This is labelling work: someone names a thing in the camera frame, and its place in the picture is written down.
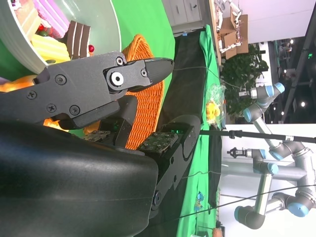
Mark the black tripod bar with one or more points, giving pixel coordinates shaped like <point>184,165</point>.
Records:
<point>259,135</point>

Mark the green leafy plant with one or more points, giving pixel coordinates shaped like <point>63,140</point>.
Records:
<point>244,69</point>

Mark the pink striped cake slice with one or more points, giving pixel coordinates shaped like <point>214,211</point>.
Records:
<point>51,14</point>

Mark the brown cardboard box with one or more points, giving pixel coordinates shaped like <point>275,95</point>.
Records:
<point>234,34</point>

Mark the orange wicker basket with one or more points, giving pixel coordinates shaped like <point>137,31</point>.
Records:
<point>148,108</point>

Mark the grey-green round bowl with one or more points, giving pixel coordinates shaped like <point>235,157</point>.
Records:
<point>103,22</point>

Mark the green tablecloth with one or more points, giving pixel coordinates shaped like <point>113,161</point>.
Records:
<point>148,19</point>

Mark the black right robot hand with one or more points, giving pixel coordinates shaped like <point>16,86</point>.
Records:
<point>74,185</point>

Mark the printed green cloth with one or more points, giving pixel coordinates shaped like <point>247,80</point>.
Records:
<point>192,172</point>

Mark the salmon pink cake slice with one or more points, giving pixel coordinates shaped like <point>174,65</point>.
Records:
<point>28,19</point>

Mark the black backdrop cloth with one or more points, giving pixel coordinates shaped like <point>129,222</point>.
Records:
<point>187,98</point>

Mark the clear bag yellow toys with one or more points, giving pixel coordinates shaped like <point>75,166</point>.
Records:
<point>213,108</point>

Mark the grey drawer cabinet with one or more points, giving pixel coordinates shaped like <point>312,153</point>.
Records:
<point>185,12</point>

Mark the chocolate layer cake slice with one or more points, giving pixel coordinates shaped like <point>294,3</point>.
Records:
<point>77,37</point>

